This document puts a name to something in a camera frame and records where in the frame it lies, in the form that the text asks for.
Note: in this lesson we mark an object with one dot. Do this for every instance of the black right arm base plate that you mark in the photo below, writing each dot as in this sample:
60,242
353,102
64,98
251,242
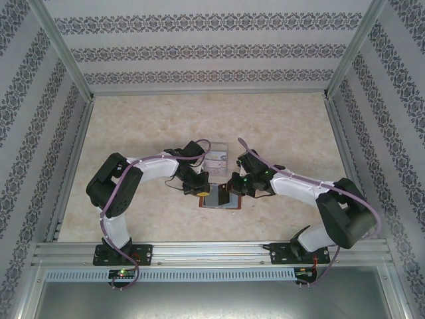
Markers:
279,254

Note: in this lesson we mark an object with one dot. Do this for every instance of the brown leather card holder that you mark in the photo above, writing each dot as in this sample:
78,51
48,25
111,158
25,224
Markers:
212,199

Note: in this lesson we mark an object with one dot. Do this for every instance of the pale pink credit card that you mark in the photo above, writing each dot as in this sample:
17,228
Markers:
219,171
217,155
217,163

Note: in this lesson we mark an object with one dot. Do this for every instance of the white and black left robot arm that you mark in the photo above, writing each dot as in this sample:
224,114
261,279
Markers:
116,229

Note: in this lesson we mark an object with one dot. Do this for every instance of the grey metal front panel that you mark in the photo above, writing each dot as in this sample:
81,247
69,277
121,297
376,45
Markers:
212,299

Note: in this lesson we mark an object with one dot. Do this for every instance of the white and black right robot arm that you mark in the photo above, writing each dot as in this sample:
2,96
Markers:
312,237

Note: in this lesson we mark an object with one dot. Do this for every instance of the aluminium mounting rail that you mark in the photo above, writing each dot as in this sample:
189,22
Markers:
212,252

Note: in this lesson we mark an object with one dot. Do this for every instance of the dark credit card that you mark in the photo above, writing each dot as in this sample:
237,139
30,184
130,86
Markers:
225,197

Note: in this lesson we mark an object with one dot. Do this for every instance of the aluminium frame post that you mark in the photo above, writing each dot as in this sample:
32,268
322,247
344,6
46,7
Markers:
64,50
352,50

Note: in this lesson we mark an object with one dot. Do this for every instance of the small circuit board green light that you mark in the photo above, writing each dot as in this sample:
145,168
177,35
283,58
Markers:
123,274

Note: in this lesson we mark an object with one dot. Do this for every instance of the aluminium side frame rail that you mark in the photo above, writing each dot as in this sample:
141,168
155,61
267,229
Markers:
74,133
340,133

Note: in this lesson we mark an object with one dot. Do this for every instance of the clear acrylic tiered card organizer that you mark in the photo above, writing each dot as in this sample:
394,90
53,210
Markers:
216,146

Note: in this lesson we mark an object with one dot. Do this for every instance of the aluminium back crossbar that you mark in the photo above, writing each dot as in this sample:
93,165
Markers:
209,92

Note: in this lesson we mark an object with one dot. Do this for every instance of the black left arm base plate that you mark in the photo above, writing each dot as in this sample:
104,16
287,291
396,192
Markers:
142,254

